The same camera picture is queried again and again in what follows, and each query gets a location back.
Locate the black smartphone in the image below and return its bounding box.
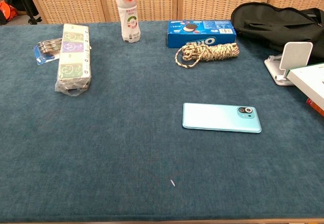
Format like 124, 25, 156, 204
182, 102, 262, 134

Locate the white folding phone stand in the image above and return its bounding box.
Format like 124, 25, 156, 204
264, 41, 313, 86

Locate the blue table cloth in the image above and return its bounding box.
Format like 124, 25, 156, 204
0, 20, 324, 222

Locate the blue Oreo cookie box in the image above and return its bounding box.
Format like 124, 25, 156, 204
166, 19, 237, 49

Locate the white drink bottle yellow cap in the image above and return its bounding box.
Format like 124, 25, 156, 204
113, 0, 141, 43

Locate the long wrapped tissue pack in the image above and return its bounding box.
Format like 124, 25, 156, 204
54, 23, 92, 98

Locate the small blue snack packet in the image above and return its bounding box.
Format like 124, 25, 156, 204
33, 38, 63, 66

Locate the black backpack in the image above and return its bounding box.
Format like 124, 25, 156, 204
230, 2, 324, 66

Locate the white USB hub box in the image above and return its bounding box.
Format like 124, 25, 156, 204
287, 62, 324, 110

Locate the red orange flat box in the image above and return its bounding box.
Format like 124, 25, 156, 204
306, 98, 324, 117

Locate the black tripod stand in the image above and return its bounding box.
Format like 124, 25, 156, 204
12, 0, 43, 25

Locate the orange bag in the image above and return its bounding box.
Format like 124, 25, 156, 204
0, 0, 18, 20

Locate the coiled beige patterned rope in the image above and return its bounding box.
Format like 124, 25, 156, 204
174, 42, 240, 69

